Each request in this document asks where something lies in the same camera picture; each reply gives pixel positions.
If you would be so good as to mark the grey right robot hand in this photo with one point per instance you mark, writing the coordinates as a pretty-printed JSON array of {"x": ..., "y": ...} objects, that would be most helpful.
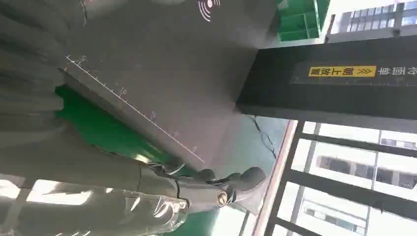
[{"x": 97, "y": 176}]

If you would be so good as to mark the ribbed grey right arm sleeve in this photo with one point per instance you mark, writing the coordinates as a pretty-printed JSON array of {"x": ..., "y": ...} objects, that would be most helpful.
[{"x": 29, "y": 71}]

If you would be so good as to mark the dark grey table with ruler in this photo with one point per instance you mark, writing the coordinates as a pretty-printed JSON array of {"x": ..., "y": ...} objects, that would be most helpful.
[{"x": 176, "y": 75}]

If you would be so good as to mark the black table with printed ruler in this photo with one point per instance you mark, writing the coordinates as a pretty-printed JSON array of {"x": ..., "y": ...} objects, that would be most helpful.
[{"x": 325, "y": 97}]

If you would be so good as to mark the green plastic crate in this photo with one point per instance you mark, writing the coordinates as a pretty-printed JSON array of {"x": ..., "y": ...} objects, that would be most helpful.
[{"x": 298, "y": 19}]

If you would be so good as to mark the yellow label with arrows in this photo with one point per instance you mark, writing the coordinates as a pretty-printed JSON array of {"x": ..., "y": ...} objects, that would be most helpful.
[{"x": 342, "y": 71}]

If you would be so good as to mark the black metal window frame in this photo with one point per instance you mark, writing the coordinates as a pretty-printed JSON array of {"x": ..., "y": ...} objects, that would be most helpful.
[{"x": 342, "y": 192}]

